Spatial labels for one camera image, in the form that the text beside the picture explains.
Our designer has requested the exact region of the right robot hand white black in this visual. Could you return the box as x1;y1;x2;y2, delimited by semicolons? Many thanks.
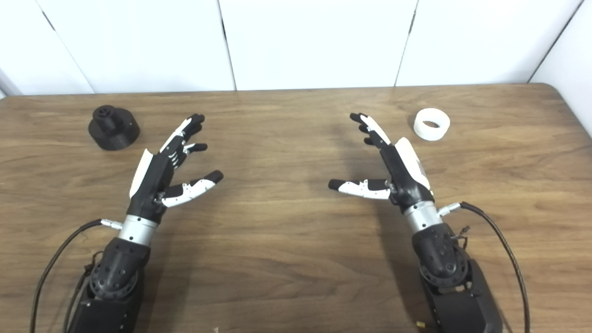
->
328;112;436;214

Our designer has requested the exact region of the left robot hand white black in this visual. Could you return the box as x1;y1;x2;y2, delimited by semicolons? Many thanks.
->
127;113;224;224

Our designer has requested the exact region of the white ring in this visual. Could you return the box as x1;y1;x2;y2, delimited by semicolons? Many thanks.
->
413;108;451;142

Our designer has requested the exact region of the round black part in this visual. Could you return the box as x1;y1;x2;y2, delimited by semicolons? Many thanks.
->
88;105;140;151

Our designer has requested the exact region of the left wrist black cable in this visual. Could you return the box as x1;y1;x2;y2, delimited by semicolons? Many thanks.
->
30;219;123;333

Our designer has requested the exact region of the right arm thin wire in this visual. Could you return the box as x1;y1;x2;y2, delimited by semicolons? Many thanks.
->
451;225;470;250

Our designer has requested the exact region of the arm thin wire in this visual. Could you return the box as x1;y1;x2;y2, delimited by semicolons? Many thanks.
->
451;225;470;250
65;251;105;331

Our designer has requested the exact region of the left arm thin wire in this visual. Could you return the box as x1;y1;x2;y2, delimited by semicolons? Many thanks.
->
65;251;105;331

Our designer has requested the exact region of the grey wall corner post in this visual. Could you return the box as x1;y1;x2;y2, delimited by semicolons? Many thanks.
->
0;68;22;97

